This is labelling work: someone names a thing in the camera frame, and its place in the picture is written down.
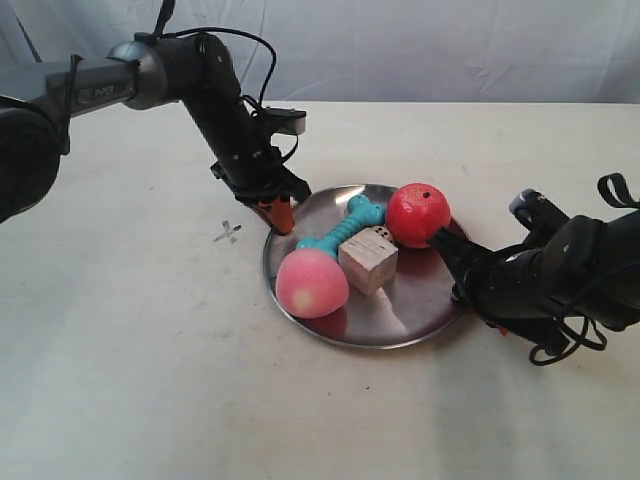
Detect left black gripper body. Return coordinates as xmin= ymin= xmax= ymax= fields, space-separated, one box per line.
xmin=210 ymin=162 xmax=311 ymax=204

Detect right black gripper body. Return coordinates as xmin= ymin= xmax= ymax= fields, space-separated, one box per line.
xmin=451 ymin=248 xmax=574 ymax=357

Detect round stainless steel plate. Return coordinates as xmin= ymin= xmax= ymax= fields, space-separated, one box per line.
xmin=262 ymin=184 xmax=461 ymax=350

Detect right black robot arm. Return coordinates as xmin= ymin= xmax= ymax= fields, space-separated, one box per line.
xmin=430 ymin=207 xmax=639 ymax=355

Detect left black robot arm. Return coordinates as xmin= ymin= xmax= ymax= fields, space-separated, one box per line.
xmin=1 ymin=30 xmax=311 ymax=235

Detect red toy apple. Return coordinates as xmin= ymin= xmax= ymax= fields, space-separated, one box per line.
xmin=385 ymin=183 xmax=452 ymax=249

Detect pink toy peach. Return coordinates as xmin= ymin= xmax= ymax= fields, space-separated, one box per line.
xmin=275 ymin=248 xmax=349 ymax=319

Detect teal toy bone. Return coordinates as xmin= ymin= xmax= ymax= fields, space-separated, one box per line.
xmin=296 ymin=194 xmax=386 ymax=261

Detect small white dice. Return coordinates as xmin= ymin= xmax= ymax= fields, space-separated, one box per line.
xmin=369 ymin=225 xmax=395 ymax=244

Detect grey wooden cube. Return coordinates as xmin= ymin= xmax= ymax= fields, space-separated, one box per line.
xmin=338 ymin=229 xmax=399 ymax=296

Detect white backdrop curtain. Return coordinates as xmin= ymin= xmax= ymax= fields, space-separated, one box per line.
xmin=0 ymin=0 xmax=640 ymax=105

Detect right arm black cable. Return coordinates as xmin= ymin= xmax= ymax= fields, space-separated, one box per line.
xmin=509 ymin=172 xmax=640 ymax=367

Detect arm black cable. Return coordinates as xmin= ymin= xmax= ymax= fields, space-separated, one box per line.
xmin=509 ymin=172 xmax=640 ymax=367
xmin=133 ymin=0 xmax=301 ymax=166

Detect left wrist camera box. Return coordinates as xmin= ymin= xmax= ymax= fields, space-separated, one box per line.
xmin=260 ymin=107 xmax=307 ymax=136

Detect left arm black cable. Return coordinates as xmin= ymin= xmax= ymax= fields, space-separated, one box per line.
xmin=133 ymin=0 xmax=301 ymax=166

